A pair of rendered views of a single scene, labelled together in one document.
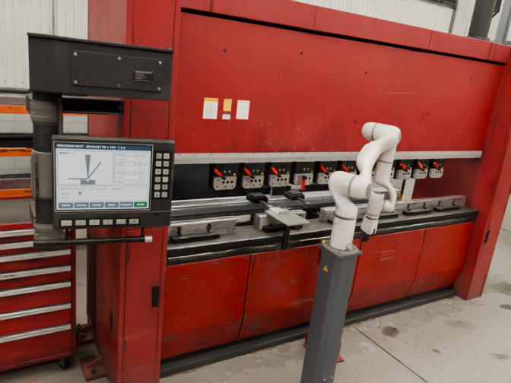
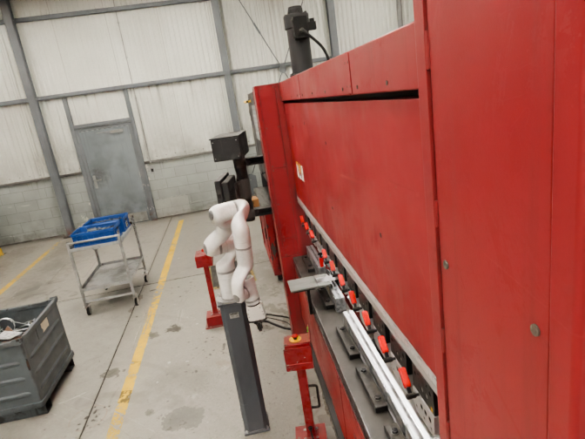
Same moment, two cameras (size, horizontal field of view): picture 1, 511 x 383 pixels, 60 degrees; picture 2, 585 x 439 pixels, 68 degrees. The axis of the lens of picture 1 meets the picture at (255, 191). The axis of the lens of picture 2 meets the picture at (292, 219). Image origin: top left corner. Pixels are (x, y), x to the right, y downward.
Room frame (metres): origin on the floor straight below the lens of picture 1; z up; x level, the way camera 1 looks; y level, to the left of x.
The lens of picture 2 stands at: (3.90, -2.63, 2.19)
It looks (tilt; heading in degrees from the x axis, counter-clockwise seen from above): 16 degrees down; 117
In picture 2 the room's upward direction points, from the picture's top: 8 degrees counter-clockwise
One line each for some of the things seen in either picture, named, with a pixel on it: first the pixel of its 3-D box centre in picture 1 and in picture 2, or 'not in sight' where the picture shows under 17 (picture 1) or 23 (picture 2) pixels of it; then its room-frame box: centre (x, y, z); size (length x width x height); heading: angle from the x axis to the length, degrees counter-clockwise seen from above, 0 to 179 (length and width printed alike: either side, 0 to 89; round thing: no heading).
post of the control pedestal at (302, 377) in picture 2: not in sight; (305, 398); (2.79, -0.60, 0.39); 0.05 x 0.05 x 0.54; 25
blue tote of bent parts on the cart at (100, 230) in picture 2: not in sight; (97, 233); (-0.55, 0.93, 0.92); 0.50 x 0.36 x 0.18; 34
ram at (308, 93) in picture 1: (363, 103); (342, 186); (3.22, -0.69, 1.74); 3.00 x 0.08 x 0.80; 123
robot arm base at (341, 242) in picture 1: (342, 232); (228, 284); (2.31, -0.50, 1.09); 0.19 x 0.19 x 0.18
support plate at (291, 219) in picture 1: (287, 217); (308, 282); (2.74, -0.23, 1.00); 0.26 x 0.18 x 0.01; 33
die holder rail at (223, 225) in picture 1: (199, 227); (315, 260); (2.57, 0.32, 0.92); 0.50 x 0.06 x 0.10; 123
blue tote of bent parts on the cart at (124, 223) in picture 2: not in sight; (107, 225); (-0.76, 1.29, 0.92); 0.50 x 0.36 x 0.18; 34
